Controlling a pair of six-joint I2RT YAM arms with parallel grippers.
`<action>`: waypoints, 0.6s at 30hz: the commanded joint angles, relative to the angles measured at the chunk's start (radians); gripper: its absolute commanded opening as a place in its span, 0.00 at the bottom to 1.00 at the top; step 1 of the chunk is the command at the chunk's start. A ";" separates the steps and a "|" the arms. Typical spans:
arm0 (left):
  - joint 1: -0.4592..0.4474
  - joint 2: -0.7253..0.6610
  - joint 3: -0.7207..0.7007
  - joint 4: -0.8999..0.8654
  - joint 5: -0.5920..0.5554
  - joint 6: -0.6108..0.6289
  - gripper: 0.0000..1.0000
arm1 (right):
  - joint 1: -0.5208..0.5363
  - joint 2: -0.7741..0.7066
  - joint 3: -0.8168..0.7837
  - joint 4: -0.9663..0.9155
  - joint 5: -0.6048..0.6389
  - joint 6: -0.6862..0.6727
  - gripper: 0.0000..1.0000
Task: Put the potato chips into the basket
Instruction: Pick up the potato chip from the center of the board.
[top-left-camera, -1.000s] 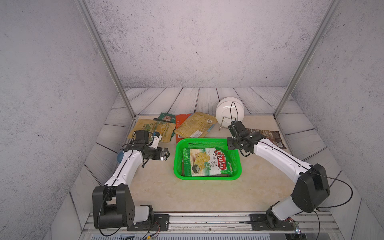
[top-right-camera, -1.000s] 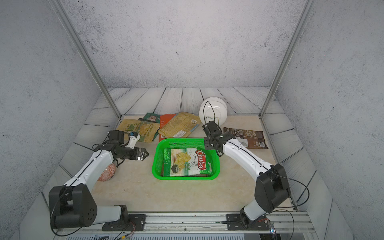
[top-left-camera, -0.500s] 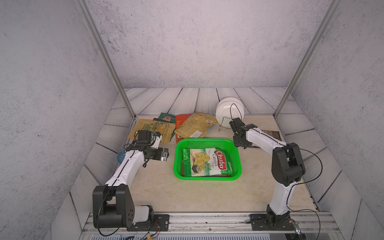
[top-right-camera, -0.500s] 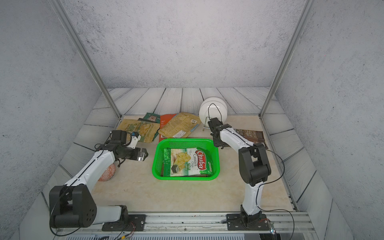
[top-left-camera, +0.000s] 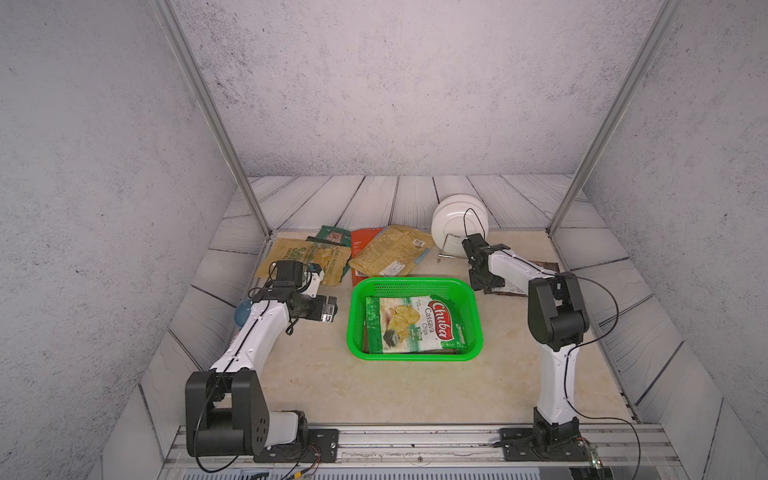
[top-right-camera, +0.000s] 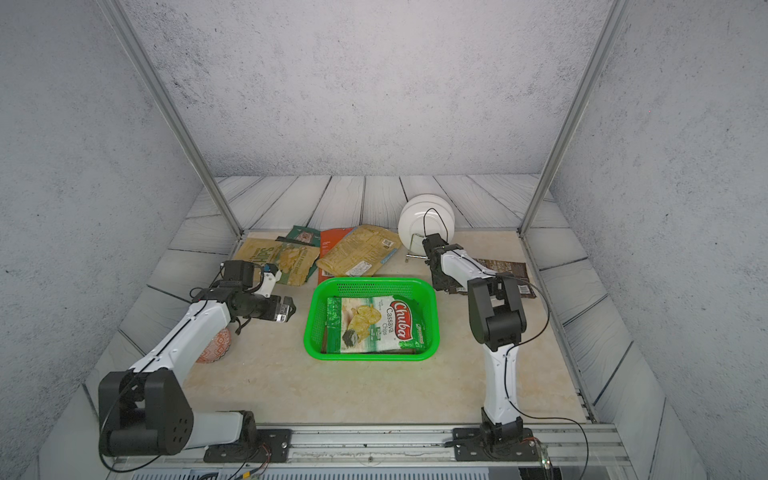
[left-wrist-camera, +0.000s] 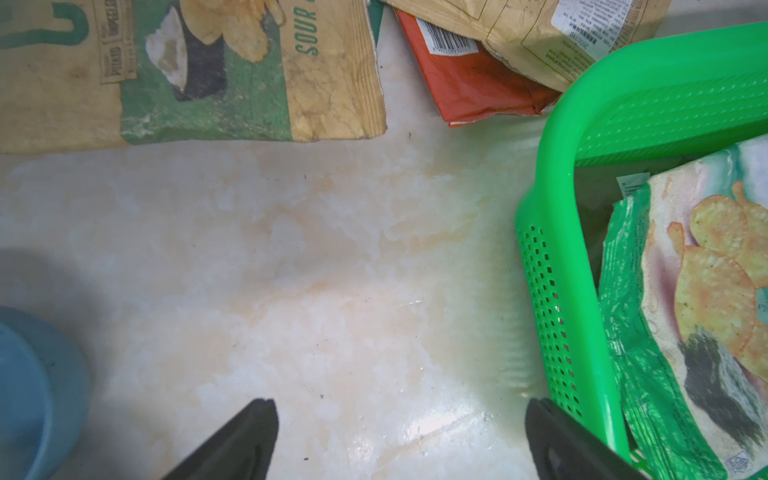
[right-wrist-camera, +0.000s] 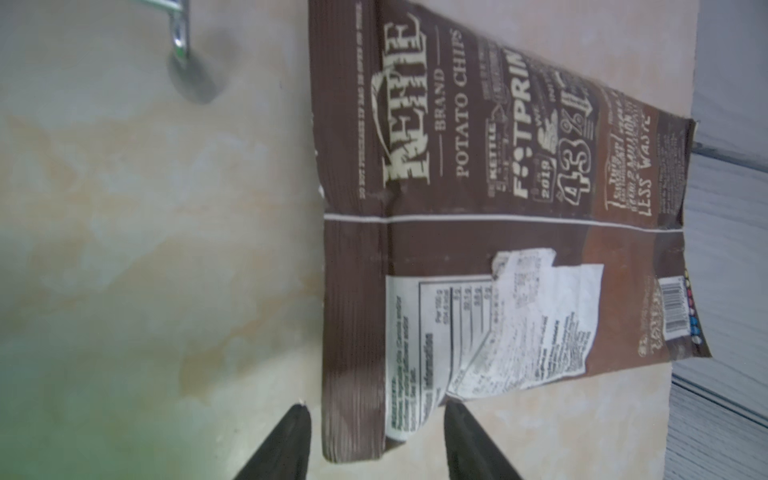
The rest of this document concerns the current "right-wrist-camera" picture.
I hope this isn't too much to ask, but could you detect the brown Kettle chips bag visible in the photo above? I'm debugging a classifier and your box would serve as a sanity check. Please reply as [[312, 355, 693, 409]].
[[308, 1, 710, 463]]

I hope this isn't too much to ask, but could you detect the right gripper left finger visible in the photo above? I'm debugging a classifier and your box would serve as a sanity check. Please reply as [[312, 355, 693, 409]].
[[234, 403, 312, 480]]

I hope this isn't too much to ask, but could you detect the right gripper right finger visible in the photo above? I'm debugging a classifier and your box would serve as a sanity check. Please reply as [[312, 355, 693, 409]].
[[444, 400, 522, 480]]

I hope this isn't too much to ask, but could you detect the metal wire plate stand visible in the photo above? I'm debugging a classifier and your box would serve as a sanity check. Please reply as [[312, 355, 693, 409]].
[[139, 0, 190, 63]]

